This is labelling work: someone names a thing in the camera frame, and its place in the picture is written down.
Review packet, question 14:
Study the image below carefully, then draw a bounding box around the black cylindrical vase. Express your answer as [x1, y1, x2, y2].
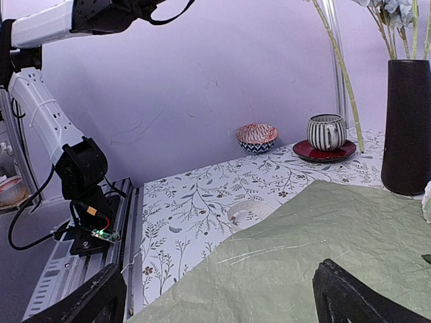
[381, 60, 430, 196]

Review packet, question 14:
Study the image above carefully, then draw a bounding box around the green and peach wrapping paper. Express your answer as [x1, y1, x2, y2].
[132, 181, 430, 322]

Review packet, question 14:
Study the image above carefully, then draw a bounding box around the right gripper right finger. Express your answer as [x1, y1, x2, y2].
[312, 259, 430, 322]

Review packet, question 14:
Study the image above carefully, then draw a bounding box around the aluminium front rail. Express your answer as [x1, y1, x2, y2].
[22, 178, 143, 320]

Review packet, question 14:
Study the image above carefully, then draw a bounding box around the floral patterned tablecloth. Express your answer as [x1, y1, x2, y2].
[136, 131, 393, 314]

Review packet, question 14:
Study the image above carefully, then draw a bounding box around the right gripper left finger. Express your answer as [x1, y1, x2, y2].
[25, 264, 127, 322]

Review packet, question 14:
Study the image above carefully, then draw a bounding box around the left aluminium frame post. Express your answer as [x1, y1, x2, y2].
[321, 0, 350, 129]

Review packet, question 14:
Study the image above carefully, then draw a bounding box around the red round coaster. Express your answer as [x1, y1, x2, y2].
[292, 140, 356, 163]

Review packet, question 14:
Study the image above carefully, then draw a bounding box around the deep pink peony stem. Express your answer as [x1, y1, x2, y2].
[311, 0, 364, 153]

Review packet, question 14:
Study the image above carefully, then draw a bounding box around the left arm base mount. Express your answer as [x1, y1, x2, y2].
[55, 137, 127, 256]

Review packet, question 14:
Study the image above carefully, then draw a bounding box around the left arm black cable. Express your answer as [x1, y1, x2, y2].
[6, 0, 196, 252]

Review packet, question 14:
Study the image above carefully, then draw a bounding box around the pink patterned ball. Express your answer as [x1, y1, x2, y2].
[235, 124, 279, 154]

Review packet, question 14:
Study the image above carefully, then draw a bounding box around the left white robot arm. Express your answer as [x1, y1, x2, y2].
[1, 1, 162, 202]

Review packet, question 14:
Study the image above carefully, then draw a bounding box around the light blue hydrangea stem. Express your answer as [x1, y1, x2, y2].
[354, 0, 419, 60]

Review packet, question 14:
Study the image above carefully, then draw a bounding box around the striped black white cup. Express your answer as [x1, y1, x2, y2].
[307, 114, 347, 151]

